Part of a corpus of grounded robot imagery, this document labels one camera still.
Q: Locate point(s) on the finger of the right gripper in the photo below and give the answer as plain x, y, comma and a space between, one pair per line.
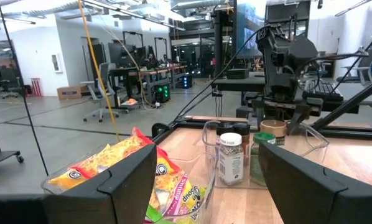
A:
299, 119
257, 115

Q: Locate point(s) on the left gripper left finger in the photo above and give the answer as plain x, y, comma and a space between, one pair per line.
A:
117, 193

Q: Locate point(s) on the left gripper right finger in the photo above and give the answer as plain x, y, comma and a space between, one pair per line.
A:
313, 193

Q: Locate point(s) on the beige cup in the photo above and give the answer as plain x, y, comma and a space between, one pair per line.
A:
273, 127

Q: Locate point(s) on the dark grey bottle cap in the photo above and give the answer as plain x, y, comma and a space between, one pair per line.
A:
242, 129

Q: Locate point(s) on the black-lid dark spice jar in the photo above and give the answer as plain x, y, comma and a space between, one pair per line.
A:
225, 128

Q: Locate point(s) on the orange ramen noodle pack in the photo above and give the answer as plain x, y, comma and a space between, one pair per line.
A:
111, 155

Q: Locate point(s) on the green-edged ramen noodle pack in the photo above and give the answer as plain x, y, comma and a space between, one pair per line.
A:
153, 214

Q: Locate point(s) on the green-lid spice jar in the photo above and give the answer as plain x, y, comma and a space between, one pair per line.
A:
257, 161

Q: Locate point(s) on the white-lid seasoning jar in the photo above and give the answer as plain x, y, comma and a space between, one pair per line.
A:
231, 158

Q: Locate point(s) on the yellow ramen noodle pack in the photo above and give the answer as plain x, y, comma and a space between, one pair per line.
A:
173, 186

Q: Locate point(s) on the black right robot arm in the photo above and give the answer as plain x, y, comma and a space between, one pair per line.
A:
304, 54

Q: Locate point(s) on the wide clear plastic bin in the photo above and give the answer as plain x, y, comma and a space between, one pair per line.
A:
310, 140
204, 168

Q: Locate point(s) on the grey desk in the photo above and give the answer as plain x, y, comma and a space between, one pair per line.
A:
245, 84

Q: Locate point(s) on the backlit computer keyboard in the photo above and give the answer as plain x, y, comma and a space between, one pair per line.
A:
323, 90

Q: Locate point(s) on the black desktop device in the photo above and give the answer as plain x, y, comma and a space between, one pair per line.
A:
237, 73

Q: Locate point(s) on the computer tower blue lights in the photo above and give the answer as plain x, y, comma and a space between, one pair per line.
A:
186, 81

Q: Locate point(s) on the black pillar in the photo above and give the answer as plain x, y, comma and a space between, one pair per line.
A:
218, 46

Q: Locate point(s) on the grey office chair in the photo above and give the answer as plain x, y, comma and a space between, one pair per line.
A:
364, 73
103, 77

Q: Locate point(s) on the large display screen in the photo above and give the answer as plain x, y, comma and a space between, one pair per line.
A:
246, 31

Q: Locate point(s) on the computer tower green lights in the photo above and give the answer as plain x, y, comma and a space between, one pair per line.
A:
162, 92

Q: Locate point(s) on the brown cardboard box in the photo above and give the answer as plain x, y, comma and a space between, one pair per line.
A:
69, 92

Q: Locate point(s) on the wooden-top work desk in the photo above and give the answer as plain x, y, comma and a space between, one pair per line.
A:
148, 73

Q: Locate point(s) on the black wheeled stand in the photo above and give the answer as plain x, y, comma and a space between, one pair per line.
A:
2, 155

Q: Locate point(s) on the red white striped object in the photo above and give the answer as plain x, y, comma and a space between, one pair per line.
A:
36, 87

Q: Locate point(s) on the black computer monitor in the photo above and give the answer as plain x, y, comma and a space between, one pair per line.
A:
120, 54

